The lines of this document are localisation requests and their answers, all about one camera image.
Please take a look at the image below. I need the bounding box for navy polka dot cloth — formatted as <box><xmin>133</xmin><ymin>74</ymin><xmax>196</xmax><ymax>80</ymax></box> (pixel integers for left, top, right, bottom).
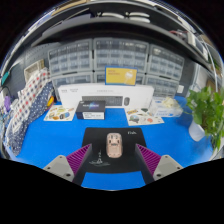
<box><xmin>6</xmin><ymin>79</ymin><xmax>54</xmax><ymax>157</ymax></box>

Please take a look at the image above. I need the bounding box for long white keyboard box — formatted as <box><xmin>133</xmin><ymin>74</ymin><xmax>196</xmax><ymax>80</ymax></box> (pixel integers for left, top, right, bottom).
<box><xmin>57</xmin><ymin>83</ymin><xmax>155</xmax><ymax>110</ymax></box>

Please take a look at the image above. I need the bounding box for white blue tissue pack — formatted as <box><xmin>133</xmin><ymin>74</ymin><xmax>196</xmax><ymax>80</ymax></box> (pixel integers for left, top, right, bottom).
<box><xmin>149</xmin><ymin>96</ymin><xmax>184</xmax><ymax>118</ymax></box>

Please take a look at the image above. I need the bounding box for grey pegboard panel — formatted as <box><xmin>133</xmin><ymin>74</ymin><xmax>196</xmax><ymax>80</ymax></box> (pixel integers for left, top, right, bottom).
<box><xmin>8</xmin><ymin>43</ymin><xmax>51</xmax><ymax>98</ymax></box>

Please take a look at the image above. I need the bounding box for yellow blue-framed card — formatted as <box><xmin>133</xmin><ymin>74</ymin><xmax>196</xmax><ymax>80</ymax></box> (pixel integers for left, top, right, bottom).
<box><xmin>104</xmin><ymin>65</ymin><xmax>138</xmax><ymax>87</ymax></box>

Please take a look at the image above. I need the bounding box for translucent pink computer mouse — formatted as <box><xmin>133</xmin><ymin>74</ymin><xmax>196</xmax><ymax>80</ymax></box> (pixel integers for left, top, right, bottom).
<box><xmin>105</xmin><ymin>132</ymin><xmax>123</xmax><ymax>157</ymax></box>

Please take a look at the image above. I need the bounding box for white woven basket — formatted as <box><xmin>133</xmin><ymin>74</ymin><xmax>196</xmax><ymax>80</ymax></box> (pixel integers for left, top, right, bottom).
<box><xmin>23</xmin><ymin>59</ymin><xmax>45</xmax><ymax>83</ymax></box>

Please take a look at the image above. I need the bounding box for yellow plastic object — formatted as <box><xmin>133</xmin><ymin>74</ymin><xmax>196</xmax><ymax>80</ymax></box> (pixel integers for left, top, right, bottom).
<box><xmin>46</xmin><ymin>95</ymin><xmax>55</xmax><ymax>108</ymax></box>

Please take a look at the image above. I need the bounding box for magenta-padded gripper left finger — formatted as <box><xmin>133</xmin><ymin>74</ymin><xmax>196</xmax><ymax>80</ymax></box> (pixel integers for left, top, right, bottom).
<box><xmin>43</xmin><ymin>143</ymin><xmax>94</xmax><ymax>187</ymax></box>

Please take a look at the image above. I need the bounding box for cartoon sticker sheet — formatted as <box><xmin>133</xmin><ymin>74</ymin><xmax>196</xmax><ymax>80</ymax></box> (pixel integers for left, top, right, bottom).
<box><xmin>43</xmin><ymin>104</ymin><xmax>76</xmax><ymax>122</ymax></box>
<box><xmin>125</xmin><ymin>107</ymin><xmax>165</xmax><ymax>127</ymax></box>

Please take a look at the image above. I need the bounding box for green potted plant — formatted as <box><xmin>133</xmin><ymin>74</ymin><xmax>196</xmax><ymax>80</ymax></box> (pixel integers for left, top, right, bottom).
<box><xmin>185</xmin><ymin>85</ymin><xmax>224</xmax><ymax>152</ymax></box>

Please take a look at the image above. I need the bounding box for black mouse pad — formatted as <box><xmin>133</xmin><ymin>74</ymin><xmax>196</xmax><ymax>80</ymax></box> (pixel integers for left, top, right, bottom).
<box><xmin>81</xmin><ymin>126</ymin><xmax>148</xmax><ymax>174</ymax></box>

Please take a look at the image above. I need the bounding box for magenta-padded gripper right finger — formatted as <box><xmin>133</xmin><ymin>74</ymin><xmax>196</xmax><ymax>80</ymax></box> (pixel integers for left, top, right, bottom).
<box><xmin>134</xmin><ymin>143</ymin><xmax>184</xmax><ymax>185</ymax></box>

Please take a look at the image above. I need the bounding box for small dark blue box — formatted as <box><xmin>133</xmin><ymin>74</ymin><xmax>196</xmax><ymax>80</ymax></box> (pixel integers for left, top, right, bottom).
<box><xmin>75</xmin><ymin>100</ymin><xmax>107</xmax><ymax>121</ymax></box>

